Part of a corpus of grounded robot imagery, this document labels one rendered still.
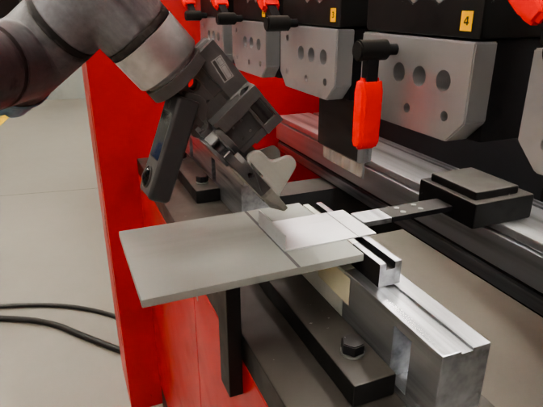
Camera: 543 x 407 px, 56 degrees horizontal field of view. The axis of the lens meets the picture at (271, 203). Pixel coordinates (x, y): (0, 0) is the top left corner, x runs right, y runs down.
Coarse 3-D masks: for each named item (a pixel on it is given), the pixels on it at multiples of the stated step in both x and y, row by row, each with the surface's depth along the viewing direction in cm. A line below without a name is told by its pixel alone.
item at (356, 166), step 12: (324, 108) 66; (336, 108) 63; (348, 108) 60; (324, 120) 66; (336, 120) 63; (348, 120) 61; (324, 132) 67; (336, 132) 64; (348, 132) 61; (324, 144) 67; (336, 144) 64; (348, 144) 62; (324, 156) 70; (336, 156) 67; (348, 156) 62; (360, 156) 60; (348, 168) 64; (360, 168) 61
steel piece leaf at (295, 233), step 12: (264, 216) 66; (312, 216) 70; (324, 216) 70; (264, 228) 66; (276, 228) 62; (288, 228) 67; (300, 228) 67; (312, 228) 67; (324, 228) 67; (336, 228) 67; (276, 240) 63; (288, 240) 63; (300, 240) 63; (312, 240) 63; (324, 240) 63; (336, 240) 63
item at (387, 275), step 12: (324, 204) 75; (360, 240) 65; (372, 240) 64; (372, 252) 63; (384, 252) 61; (360, 264) 62; (372, 264) 60; (384, 264) 58; (396, 264) 59; (372, 276) 60; (384, 276) 59; (396, 276) 60
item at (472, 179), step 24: (432, 192) 77; (456, 192) 73; (480, 192) 70; (504, 192) 72; (528, 192) 73; (360, 216) 70; (384, 216) 70; (408, 216) 71; (456, 216) 73; (480, 216) 70; (504, 216) 72; (528, 216) 74
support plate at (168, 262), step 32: (160, 224) 68; (192, 224) 68; (224, 224) 68; (256, 224) 68; (128, 256) 60; (160, 256) 60; (192, 256) 60; (224, 256) 60; (256, 256) 60; (320, 256) 60; (352, 256) 60; (160, 288) 53; (192, 288) 53; (224, 288) 54
